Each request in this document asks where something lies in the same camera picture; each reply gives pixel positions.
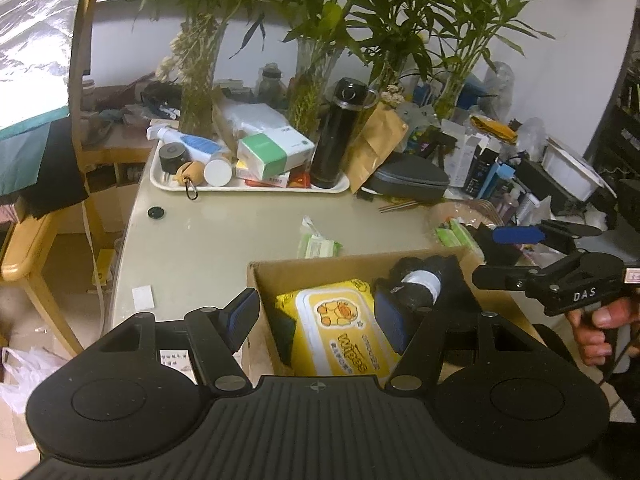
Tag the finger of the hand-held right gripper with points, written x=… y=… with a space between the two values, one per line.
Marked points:
x=520 y=235
x=505 y=279

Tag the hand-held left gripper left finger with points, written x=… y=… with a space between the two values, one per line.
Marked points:
x=240 y=320

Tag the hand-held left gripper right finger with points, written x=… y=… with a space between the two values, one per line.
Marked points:
x=392 y=320

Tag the black trash bag roll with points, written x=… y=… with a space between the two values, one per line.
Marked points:
x=425 y=285

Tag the yellow wet wipes pack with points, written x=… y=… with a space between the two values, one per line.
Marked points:
x=330 y=330

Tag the cardboard box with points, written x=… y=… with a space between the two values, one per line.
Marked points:
x=310 y=272

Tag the person's right hand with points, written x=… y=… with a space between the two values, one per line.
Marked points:
x=590 y=335

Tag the pink bottle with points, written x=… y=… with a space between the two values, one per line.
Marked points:
x=507 y=205

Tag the black carton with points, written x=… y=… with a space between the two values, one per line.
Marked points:
x=477 y=175

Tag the printed paper sheet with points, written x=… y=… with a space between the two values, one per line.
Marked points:
x=175 y=362

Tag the white plastic tub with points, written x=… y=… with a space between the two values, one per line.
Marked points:
x=572 y=165

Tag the small white paper note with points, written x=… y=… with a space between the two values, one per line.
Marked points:
x=144 y=297

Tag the yellow bag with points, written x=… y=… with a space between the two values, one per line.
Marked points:
x=492 y=127

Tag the small black tripod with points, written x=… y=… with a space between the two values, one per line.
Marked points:
x=442 y=145

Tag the grey zip case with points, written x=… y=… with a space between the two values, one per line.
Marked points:
x=410 y=177

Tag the black round desk cap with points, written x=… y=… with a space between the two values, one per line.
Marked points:
x=156 y=212

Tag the colourful printed packet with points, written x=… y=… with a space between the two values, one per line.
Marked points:
x=420 y=140

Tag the red and white carton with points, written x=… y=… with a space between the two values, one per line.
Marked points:
x=265 y=180

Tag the black shelf unit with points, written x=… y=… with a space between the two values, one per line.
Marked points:
x=622 y=135

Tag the white cylinder jar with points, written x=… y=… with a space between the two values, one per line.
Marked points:
x=218 y=170

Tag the orange packet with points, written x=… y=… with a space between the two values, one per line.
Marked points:
x=300 y=180

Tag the tan pouch with carabiner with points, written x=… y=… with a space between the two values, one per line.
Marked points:
x=189 y=172

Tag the clear plastic bag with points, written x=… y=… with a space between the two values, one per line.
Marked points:
x=500 y=80

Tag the glass vase with bamboo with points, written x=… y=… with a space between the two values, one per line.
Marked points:
x=400 y=55
x=452 y=90
x=197 y=90
x=312 y=90

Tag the white tray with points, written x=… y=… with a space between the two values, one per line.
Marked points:
x=160 y=180

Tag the brown paper bag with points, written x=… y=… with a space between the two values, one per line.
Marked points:
x=372 y=150

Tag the green and white carton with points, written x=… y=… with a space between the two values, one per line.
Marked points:
x=275 y=152

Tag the black round jar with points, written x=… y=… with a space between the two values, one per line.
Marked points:
x=173 y=156

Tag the black thermos bottle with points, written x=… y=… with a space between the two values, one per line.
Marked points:
x=335 y=145

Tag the white spray bottle blue label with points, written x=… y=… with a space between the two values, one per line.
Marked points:
x=192 y=141

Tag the dried flower sprig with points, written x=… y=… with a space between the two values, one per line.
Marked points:
x=175 y=55
x=392 y=96

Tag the white plastic package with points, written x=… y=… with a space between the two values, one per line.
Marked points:
x=255 y=120

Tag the white plastic bag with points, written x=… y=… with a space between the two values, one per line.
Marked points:
x=30 y=375

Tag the wooden side desk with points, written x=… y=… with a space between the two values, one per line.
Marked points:
x=115 y=140

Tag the wooden chair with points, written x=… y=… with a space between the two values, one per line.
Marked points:
x=30 y=255

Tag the black cloth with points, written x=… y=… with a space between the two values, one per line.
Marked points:
x=60 y=175

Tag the grey sports bottle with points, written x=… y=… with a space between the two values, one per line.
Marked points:
x=271 y=85

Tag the dark green paper bag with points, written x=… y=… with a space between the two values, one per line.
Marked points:
x=20 y=160

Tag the silver foil bag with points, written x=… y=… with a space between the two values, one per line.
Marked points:
x=35 y=45

